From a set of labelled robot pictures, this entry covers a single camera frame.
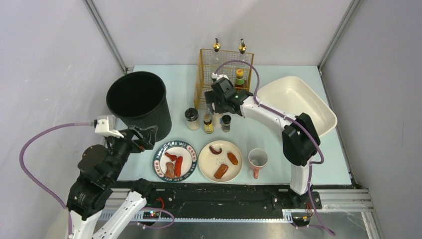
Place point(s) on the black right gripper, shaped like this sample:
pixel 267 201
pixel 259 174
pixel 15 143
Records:
pixel 213 101

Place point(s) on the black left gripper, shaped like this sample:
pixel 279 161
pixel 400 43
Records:
pixel 136 138

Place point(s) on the oil bottle with brown liquid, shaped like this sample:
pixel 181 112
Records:
pixel 242 55

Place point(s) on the clear glass oil bottle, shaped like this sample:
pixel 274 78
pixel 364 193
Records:
pixel 216 46

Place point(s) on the silver lid spice jar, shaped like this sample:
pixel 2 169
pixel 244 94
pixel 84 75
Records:
pixel 217 120

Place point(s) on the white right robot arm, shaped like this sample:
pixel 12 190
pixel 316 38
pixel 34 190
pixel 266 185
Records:
pixel 300 141

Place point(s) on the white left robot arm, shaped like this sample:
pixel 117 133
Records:
pixel 100 168

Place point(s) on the small black lid spice jar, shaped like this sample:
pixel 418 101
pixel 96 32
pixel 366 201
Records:
pixel 226 123

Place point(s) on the green rimmed printed plate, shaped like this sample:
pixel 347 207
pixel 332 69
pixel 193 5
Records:
pixel 178 148

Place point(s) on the small red food piece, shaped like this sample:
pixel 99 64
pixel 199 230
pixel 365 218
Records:
pixel 171 157

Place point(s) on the small yellow label bottle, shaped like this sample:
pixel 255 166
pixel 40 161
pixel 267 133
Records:
pixel 208 125

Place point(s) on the red sausage on plate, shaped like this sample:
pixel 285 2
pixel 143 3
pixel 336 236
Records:
pixel 178 166

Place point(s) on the brown meat piece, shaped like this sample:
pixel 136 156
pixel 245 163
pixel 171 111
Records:
pixel 170 170

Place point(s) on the black plastic trash bin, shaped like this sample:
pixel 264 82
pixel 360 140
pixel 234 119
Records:
pixel 139 99

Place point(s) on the purple octopus tentacle piece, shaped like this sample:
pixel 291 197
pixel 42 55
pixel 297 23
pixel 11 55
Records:
pixel 215 151

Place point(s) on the orange fried food piece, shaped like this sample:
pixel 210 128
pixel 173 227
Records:
pixel 232 158

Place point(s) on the cream plate with bear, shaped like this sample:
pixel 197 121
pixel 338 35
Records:
pixel 209 163

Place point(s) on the white plastic basin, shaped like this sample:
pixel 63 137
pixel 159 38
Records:
pixel 295 95

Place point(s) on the pink ceramic mug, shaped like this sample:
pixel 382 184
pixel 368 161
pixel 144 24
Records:
pixel 257 159

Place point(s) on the brown sausage piece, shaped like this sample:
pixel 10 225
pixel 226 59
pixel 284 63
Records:
pixel 223 168

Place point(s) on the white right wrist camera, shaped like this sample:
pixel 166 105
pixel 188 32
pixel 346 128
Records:
pixel 215 76

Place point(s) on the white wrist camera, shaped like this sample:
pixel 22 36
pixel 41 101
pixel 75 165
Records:
pixel 104 126
pixel 215 76

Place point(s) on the yellow wire basket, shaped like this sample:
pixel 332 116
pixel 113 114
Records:
pixel 209 61

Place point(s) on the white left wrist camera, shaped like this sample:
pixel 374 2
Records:
pixel 104 126

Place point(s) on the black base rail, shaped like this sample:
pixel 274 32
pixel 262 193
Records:
pixel 194 201

